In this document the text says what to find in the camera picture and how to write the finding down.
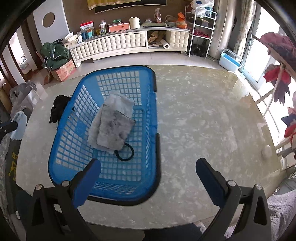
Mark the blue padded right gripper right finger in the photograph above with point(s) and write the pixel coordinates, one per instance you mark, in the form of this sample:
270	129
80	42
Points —
213	181

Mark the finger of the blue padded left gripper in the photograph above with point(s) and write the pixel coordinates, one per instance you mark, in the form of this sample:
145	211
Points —
8	127

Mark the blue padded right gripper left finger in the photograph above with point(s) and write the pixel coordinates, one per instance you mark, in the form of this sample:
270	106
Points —
83	182

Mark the light blue cloth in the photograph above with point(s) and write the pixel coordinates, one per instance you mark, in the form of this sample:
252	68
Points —
21	119

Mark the blue plastic laundry basket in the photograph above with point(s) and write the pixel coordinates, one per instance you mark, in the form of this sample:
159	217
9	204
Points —
131	175

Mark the black plush cloth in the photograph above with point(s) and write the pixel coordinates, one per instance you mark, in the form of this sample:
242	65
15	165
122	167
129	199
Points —
59	105

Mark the grey stained cloth pad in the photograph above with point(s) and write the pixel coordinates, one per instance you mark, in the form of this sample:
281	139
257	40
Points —
114	128

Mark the white quilted towel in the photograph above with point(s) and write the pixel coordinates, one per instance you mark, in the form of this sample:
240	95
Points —
118	102

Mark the small white round object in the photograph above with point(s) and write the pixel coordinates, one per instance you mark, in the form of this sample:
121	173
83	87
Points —
267	152

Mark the orange printed cardboard box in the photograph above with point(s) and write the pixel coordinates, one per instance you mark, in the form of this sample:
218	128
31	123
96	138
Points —
64	71

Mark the green plastic bag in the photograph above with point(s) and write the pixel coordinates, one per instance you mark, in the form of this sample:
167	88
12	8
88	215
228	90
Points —
54	56

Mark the red hanging garment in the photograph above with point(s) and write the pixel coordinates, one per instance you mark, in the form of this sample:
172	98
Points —
271	75

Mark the light blue storage bin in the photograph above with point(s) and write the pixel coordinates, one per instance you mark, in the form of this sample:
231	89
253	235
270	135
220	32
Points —
230	61

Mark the wooden drying rack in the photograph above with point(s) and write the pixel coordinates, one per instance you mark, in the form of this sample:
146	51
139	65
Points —
284	66

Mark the paper towel roll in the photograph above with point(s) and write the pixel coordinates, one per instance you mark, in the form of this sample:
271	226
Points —
164	44

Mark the pink storage box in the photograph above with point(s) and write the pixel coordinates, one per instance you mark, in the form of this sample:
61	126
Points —
119	27

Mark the white tufted TV cabinet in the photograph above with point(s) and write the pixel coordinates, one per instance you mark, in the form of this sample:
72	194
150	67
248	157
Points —
140	40

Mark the pink clothes pile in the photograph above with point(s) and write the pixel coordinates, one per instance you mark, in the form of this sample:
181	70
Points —
281	44

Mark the white metal shelf rack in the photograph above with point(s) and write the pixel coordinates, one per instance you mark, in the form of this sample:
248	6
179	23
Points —
201	24

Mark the orange bag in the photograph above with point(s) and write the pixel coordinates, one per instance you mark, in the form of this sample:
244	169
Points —
181	21

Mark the silver standing air conditioner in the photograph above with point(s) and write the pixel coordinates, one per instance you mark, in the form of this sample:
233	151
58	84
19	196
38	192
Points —
225	10

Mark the white plastic bags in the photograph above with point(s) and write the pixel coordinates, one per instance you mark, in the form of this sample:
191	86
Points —
201	5

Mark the patterned beige curtain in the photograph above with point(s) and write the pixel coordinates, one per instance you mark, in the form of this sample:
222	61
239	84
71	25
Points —
248	8

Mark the black wall television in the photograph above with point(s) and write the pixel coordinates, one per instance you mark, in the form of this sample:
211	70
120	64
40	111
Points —
100	9

